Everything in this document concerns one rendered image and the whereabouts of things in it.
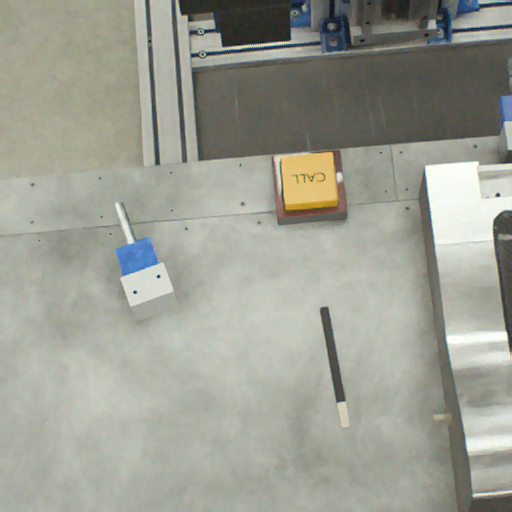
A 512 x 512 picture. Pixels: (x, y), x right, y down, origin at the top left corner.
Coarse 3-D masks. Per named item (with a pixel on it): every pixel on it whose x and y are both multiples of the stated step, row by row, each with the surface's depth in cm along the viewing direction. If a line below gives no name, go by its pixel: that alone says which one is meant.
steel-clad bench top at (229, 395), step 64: (0, 192) 157; (64, 192) 157; (128, 192) 156; (192, 192) 156; (256, 192) 156; (384, 192) 155; (0, 256) 154; (64, 256) 154; (192, 256) 153; (256, 256) 153; (320, 256) 153; (384, 256) 152; (0, 320) 151; (64, 320) 151; (128, 320) 151; (192, 320) 150; (256, 320) 150; (320, 320) 150; (384, 320) 150; (0, 384) 149; (64, 384) 148; (128, 384) 148; (192, 384) 148; (256, 384) 148; (320, 384) 147; (384, 384) 147; (0, 448) 146; (64, 448) 146; (128, 448) 146; (192, 448) 145; (256, 448) 145; (320, 448) 145; (384, 448) 145; (448, 448) 144
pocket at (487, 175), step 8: (480, 168) 147; (488, 168) 147; (496, 168) 147; (504, 168) 147; (480, 176) 148; (488, 176) 148; (496, 176) 148; (504, 176) 148; (480, 184) 148; (488, 184) 148; (496, 184) 148; (504, 184) 148; (480, 192) 148; (488, 192) 148; (504, 192) 148
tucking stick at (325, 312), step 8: (320, 312) 150; (328, 312) 150; (328, 320) 149; (328, 328) 149; (328, 336) 149; (328, 344) 149; (328, 352) 148; (336, 352) 148; (336, 360) 148; (336, 368) 148; (336, 376) 147; (336, 384) 147; (336, 392) 147; (336, 400) 146; (344, 400) 146; (344, 408) 146; (344, 416) 146; (344, 424) 145
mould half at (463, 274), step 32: (448, 192) 145; (448, 224) 144; (480, 224) 144; (448, 256) 143; (480, 256) 143; (448, 288) 142; (480, 288) 142; (448, 320) 141; (480, 320) 141; (448, 352) 139; (480, 352) 139; (448, 384) 141; (480, 384) 136; (480, 416) 133; (480, 448) 131; (480, 480) 130
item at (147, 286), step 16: (128, 224) 151; (128, 240) 151; (144, 240) 150; (128, 256) 149; (144, 256) 149; (128, 272) 148; (144, 272) 147; (160, 272) 147; (128, 288) 146; (144, 288) 146; (160, 288) 146; (144, 304) 147; (160, 304) 148; (176, 304) 150
